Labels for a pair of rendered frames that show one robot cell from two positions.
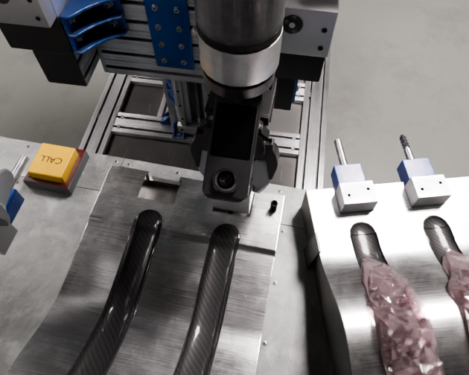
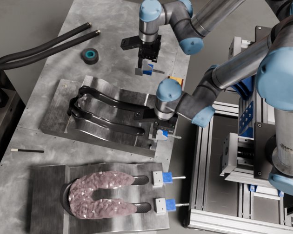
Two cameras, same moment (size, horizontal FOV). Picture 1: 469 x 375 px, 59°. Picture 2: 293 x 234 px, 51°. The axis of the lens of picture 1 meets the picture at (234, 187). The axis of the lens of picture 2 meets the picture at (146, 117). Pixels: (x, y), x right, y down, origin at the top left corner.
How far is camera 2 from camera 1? 0.88 m
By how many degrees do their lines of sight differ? 38
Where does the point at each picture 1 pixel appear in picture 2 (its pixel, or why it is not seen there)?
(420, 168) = (170, 205)
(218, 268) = (130, 130)
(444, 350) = (101, 191)
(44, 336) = (112, 87)
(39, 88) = not seen: hidden behind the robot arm
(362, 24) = not seen: outside the picture
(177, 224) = not seen: hidden behind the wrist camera
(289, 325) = (117, 158)
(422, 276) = (126, 193)
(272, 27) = (158, 107)
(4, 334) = (119, 81)
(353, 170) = (169, 178)
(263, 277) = (126, 142)
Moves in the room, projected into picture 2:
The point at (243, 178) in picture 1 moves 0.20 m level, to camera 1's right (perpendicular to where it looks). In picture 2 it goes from (138, 118) to (136, 170)
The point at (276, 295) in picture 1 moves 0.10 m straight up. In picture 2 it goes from (127, 155) to (127, 146)
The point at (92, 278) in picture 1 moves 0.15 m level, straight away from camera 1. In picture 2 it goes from (128, 97) to (151, 77)
